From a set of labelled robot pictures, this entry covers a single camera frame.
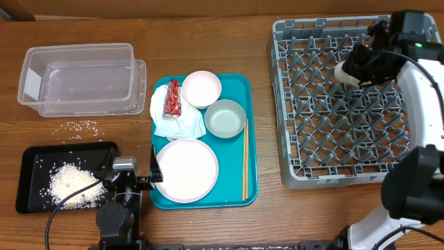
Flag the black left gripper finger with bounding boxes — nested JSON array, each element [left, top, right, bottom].
[[150, 145, 163, 183], [94, 147, 117, 177]]

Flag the white plastic cup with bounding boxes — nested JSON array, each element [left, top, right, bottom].
[[334, 61, 371, 86]]

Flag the wooden chopstick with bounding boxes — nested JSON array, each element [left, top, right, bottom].
[[242, 120, 248, 201], [246, 120, 249, 199]]

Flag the grey plastic bowl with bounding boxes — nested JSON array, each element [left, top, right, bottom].
[[205, 99, 246, 138]]

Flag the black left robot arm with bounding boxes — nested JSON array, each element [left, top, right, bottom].
[[96, 147, 163, 249]]

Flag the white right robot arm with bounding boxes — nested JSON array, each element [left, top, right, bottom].
[[332, 10, 443, 249]]

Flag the grey dishwasher rack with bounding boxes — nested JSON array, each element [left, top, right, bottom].
[[268, 14, 441, 190]]

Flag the pink round plate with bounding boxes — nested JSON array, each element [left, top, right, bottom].
[[156, 139, 219, 203]]

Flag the pile of white rice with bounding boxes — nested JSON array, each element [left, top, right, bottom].
[[39, 162, 106, 209]]

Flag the scattered rice grains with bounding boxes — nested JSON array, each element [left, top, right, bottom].
[[50, 119, 105, 144]]

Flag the crumpled white napkin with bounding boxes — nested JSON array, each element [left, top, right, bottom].
[[150, 85, 207, 141]]

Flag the red snack wrapper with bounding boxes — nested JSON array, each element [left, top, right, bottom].
[[163, 78, 182, 117]]

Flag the black tray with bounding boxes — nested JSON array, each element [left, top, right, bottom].
[[15, 142, 119, 214]]

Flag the clear plastic bin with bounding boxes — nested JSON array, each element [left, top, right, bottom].
[[17, 43, 139, 117]]

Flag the pink plastic bowl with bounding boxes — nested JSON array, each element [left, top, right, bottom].
[[182, 71, 222, 109]]

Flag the white label sticker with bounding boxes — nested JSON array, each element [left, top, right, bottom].
[[24, 69, 42, 101]]

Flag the black cable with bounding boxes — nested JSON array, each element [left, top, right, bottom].
[[44, 178, 105, 250]]

